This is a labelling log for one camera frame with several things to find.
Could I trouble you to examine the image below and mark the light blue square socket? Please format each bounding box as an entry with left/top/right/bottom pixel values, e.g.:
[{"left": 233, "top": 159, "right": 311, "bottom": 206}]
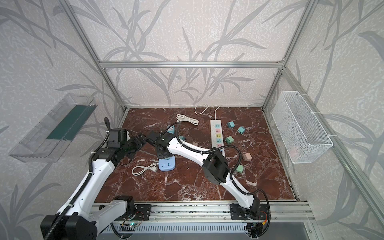
[{"left": 158, "top": 156, "right": 176, "bottom": 172}]

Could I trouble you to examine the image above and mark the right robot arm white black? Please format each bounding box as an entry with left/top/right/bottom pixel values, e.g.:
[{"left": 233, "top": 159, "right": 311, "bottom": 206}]
[{"left": 146, "top": 131, "right": 270, "bottom": 213}]

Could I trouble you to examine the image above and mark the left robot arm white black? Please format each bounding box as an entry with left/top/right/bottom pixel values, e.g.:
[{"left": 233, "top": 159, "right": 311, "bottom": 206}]
[{"left": 40, "top": 137, "right": 143, "bottom": 240}]

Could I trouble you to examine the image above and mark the green charger plug by strip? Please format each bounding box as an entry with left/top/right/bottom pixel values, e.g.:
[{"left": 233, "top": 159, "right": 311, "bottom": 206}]
[{"left": 225, "top": 136, "right": 234, "bottom": 144}]

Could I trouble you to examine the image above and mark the teal charger plug far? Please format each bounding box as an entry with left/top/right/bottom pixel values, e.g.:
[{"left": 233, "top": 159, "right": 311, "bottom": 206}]
[{"left": 227, "top": 122, "right": 235, "bottom": 129}]

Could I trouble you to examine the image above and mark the teal charger plug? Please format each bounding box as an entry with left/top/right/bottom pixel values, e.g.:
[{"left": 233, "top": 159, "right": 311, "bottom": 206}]
[
  {"left": 238, "top": 126, "right": 246, "bottom": 134},
  {"left": 227, "top": 122, "right": 235, "bottom": 129}
]

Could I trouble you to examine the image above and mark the teal charger plug right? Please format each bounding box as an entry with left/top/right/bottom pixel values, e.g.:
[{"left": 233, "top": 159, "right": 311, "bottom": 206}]
[{"left": 238, "top": 126, "right": 246, "bottom": 134}]

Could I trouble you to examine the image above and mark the green charger plug front right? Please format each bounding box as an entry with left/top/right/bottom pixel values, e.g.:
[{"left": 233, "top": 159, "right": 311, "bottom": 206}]
[{"left": 236, "top": 165, "right": 244, "bottom": 174}]

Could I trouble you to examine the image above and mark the pink charger plug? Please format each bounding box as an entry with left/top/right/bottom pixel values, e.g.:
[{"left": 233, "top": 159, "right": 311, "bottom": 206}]
[{"left": 243, "top": 153, "right": 252, "bottom": 161}]

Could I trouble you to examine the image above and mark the teal power strip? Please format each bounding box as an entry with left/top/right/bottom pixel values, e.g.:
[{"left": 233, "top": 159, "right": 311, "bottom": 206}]
[{"left": 167, "top": 126, "right": 175, "bottom": 134}]

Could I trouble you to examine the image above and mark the long white power strip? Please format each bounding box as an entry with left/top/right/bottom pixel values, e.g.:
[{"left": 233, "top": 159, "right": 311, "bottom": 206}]
[{"left": 210, "top": 120, "right": 224, "bottom": 148}]

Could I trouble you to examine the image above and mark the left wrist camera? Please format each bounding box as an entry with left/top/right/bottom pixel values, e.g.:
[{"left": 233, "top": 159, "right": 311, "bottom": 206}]
[{"left": 107, "top": 129, "right": 129, "bottom": 149}]

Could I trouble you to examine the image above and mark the white cable of square socket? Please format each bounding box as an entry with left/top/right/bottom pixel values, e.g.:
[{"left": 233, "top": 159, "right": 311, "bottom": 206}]
[{"left": 131, "top": 162, "right": 159, "bottom": 177}]

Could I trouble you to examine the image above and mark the coiled white cable teal strip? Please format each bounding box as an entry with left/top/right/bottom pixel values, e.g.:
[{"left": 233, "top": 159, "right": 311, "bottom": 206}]
[{"left": 176, "top": 114, "right": 199, "bottom": 126}]

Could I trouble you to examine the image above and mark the white cable of long strip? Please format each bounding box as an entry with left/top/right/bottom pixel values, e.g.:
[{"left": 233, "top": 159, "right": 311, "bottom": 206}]
[{"left": 194, "top": 104, "right": 221, "bottom": 120}]

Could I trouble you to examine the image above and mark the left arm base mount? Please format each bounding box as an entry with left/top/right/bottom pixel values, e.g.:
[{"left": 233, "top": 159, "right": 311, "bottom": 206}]
[{"left": 116, "top": 204, "right": 152, "bottom": 222}]

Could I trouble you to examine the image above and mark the clear plastic wall tray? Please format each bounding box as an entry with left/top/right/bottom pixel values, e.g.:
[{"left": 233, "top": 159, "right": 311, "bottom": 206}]
[{"left": 9, "top": 94, "right": 97, "bottom": 163}]

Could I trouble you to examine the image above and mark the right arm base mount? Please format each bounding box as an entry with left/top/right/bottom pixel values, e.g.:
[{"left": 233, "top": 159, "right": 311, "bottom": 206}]
[{"left": 230, "top": 204, "right": 269, "bottom": 221}]

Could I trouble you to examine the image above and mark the aluminium frame rail front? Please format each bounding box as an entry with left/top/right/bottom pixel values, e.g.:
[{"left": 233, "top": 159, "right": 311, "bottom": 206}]
[{"left": 136, "top": 201, "right": 316, "bottom": 224}]

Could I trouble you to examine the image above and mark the white wire mesh basket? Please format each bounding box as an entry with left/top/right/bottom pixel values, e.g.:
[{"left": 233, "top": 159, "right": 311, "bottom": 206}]
[{"left": 272, "top": 91, "right": 333, "bottom": 164}]

